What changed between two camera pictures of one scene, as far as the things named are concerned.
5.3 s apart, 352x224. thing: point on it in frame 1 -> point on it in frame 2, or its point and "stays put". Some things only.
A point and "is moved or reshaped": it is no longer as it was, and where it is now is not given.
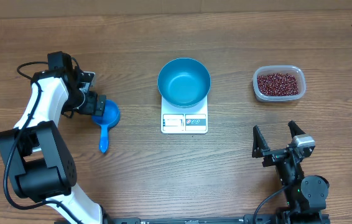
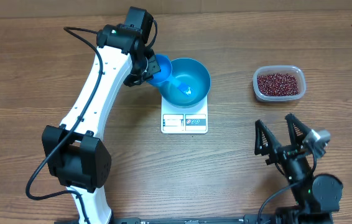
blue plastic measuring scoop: [109, 117] is moved or reshaped
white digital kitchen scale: [191, 121] stays put
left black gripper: [91, 107] -> [133, 81]
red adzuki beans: [278, 84] stays put
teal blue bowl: [184, 83] stays put
